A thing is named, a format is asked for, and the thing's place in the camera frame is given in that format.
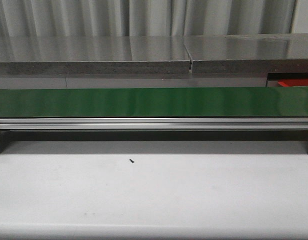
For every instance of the grey left back bench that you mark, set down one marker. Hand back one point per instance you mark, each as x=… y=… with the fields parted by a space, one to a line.
x=91 y=55

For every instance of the green conveyor belt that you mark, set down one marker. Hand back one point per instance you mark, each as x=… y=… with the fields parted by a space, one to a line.
x=155 y=102

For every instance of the grey bench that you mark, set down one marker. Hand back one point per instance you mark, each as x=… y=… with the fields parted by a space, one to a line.
x=246 y=54
x=91 y=55

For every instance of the grey right back bench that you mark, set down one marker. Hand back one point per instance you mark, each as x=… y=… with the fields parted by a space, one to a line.
x=246 y=54

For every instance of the aluminium conveyor frame rail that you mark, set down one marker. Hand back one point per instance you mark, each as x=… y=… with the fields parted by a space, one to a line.
x=155 y=123

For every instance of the grey pleated curtain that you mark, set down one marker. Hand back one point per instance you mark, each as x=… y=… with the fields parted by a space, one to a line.
x=45 y=18

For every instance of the red plastic bin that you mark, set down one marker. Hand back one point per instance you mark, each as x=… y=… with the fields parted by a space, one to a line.
x=293 y=82

